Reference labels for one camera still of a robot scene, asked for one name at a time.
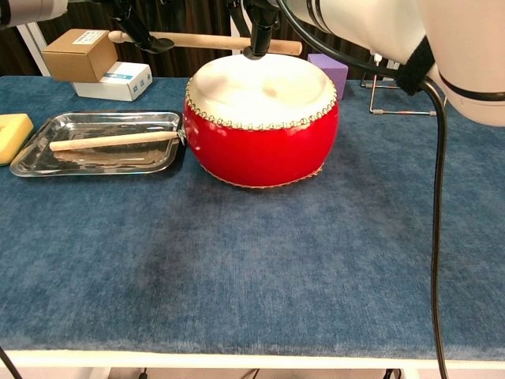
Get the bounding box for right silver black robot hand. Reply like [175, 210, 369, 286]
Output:
[226, 0, 283, 60]

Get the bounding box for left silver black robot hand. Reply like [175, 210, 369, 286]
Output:
[109, 0, 174, 54]

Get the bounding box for wooden drumstick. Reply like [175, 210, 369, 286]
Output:
[49, 130, 179, 152]
[109, 30, 303, 56]

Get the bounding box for red drum with white skin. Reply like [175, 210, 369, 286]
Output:
[183, 53, 340, 189]

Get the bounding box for shiny metal tray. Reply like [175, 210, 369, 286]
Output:
[9, 111, 185, 178]

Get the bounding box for black pleated curtain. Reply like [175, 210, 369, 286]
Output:
[0, 0, 399, 80]

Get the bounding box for white and blue carton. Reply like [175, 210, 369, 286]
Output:
[72, 61, 154, 103]

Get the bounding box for brown cardboard box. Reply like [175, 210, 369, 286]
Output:
[41, 28, 119, 84]

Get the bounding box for purple foam cube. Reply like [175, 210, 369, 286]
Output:
[307, 53, 350, 100]

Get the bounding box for yellow sponge block with hole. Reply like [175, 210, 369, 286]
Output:
[0, 113, 35, 167]

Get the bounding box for blue table cloth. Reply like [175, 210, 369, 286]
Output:
[0, 75, 505, 360]

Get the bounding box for metal wire stand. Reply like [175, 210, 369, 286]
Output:
[361, 51, 439, 118]

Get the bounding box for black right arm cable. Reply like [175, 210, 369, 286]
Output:
[275, 0, 451, 379]

